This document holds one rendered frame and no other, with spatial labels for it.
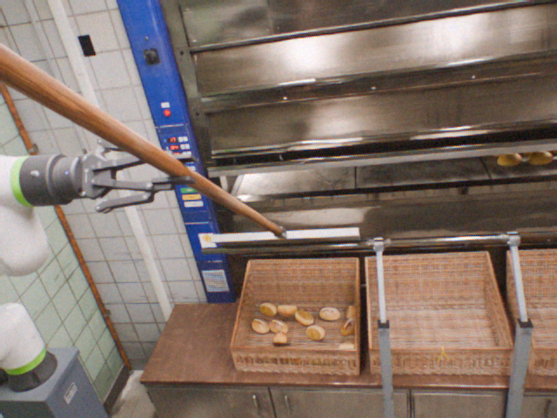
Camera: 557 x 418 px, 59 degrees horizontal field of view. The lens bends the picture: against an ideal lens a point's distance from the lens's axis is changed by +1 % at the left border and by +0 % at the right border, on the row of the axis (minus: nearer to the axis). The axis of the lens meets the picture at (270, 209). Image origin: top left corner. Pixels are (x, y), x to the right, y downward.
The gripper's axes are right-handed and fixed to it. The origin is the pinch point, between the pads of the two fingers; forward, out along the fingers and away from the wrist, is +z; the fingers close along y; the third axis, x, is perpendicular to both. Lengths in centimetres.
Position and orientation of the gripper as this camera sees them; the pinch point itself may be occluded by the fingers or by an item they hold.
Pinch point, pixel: (174, 170)
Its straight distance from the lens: 84.4
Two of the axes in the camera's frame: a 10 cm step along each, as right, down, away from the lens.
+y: 0.3, 9.9, -1.7
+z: 9.8, -0.6, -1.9
